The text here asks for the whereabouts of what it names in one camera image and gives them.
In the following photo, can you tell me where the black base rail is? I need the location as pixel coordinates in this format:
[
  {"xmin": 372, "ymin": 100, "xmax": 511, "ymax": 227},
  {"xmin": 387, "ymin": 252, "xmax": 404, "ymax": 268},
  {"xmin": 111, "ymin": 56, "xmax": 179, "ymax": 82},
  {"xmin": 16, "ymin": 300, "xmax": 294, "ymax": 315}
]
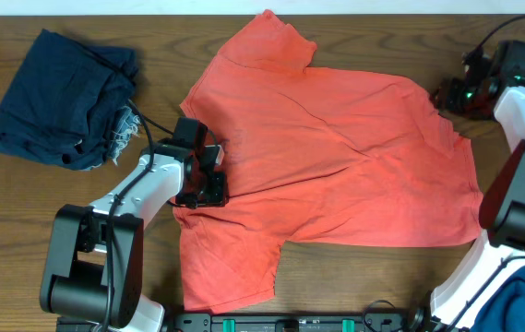
[{"xmin": 56, "ymin": 312, "xmax": 413, "ymax": 332}]

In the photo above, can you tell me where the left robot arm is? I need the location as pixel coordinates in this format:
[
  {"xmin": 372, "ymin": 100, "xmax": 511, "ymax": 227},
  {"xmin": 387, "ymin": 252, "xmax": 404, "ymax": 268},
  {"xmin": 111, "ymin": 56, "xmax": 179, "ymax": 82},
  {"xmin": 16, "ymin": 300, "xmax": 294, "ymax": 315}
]
[{"xmin": 40, "ymin": 117, "xmax": 228, "ymax": 332}]

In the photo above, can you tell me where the red t-shirt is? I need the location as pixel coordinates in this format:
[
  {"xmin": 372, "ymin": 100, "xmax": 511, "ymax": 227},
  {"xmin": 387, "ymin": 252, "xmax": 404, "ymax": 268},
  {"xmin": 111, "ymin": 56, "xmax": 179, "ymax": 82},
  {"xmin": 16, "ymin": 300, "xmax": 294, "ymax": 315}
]
[{"xmin": 173, "ymin": 11, "xmax": 482, "ymax": 314}]

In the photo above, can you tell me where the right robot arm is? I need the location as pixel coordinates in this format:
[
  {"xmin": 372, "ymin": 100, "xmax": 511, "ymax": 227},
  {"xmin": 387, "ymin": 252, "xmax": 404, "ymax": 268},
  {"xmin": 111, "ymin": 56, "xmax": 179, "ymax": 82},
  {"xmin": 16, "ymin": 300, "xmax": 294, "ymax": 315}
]
[{"xmin": 405, "ymin": 40, "xmax": 525, "ymax": 331}]

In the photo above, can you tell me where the folded dark navy garment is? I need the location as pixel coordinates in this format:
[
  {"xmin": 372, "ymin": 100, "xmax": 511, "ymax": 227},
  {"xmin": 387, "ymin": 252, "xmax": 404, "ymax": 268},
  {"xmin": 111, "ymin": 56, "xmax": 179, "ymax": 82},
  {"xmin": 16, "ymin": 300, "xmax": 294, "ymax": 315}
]
[{"xmin": 0, "ymin": 30, "xmax": 140, "ymax": 171}]

